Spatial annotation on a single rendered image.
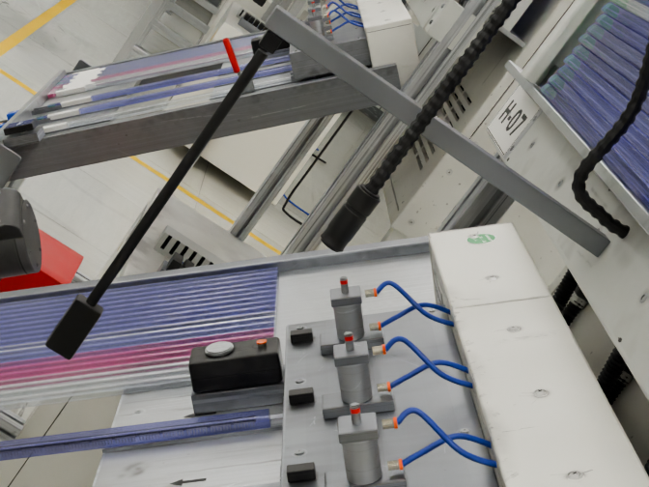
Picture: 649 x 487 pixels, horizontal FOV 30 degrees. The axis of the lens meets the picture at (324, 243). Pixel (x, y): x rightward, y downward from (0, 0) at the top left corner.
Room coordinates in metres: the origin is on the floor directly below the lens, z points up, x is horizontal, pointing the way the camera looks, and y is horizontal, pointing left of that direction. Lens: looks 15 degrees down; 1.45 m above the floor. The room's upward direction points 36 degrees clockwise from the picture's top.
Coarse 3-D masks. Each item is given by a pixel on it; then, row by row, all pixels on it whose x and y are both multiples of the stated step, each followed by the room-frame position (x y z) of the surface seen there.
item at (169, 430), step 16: (208, 416) 0.90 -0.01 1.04; (224, 416) 0.90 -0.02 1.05; (240, 416) 0.90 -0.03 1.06; (256, 416) 0.90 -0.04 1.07; (80, 432) 0.89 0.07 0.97; (96, 432) 0.89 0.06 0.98; (112, 432) 0.88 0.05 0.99; (128, 432) 0.88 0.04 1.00; (144, 432) 0.88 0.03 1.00; (160, 432) 0.89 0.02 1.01; (176, 432) 0.89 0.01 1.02; (192, 432) 0.89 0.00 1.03; (208, 432) 0.89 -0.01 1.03; (224, 432) 0.89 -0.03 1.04; (0, 448) 0.87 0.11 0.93; (16, 448) 0.87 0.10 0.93; (32, 448) 0.87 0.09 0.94; (48, 448) 0.87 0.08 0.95; (64, 448) 0.87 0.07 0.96; (80, 448) 0.88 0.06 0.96; (96, 448) 0.88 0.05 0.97
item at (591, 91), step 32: (640, 0) 1.06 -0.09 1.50; (608, 32) 1.08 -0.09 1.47; (640, 32) 1.01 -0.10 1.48; (576, 64) 1.09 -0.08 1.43; (608, 64) 1.02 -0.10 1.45; (640, 64) 0.96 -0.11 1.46; (576, 96) 1.04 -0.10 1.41; (608, 96) 0.97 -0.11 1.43; (576, 128) 0.99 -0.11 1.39; (608, 128) 0.93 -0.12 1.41; (640, 128) 0.87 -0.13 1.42; (608, 160) 0.88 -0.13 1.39; (640, 160) 0.84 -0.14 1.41; (640, 192) 0.80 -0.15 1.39
